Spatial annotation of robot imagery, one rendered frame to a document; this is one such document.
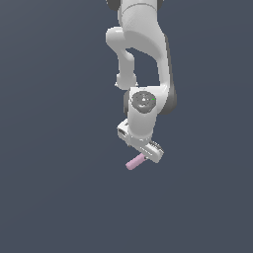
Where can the pink cylinder object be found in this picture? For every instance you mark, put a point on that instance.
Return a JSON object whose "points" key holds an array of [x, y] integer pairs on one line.
{"points": [[134, 162]]}

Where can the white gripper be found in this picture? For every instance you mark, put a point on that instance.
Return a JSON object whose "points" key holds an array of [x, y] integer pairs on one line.
{"points": [[145, 149]]}

